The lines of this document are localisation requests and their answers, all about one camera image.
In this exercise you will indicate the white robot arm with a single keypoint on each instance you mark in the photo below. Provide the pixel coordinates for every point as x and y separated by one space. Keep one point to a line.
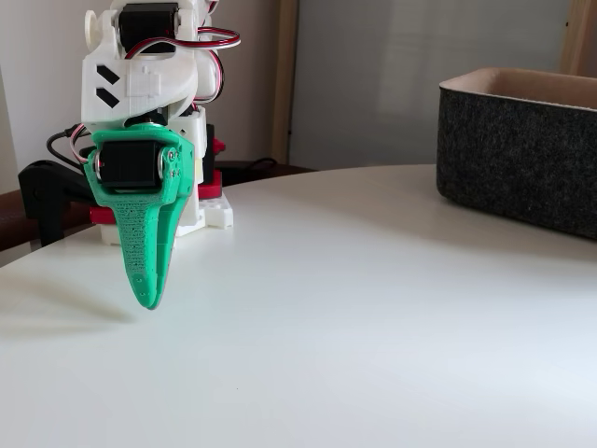
140 84

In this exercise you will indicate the dark grey felt basket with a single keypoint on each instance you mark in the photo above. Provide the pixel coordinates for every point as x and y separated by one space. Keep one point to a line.
513 158

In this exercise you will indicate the black red clamp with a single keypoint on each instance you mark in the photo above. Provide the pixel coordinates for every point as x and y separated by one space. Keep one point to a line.
46 186
213 163

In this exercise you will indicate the beige wooden door frame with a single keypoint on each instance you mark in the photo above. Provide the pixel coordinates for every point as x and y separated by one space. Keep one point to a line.
284 70

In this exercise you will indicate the light wooden post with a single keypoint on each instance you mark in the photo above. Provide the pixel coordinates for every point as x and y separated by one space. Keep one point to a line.
578 37

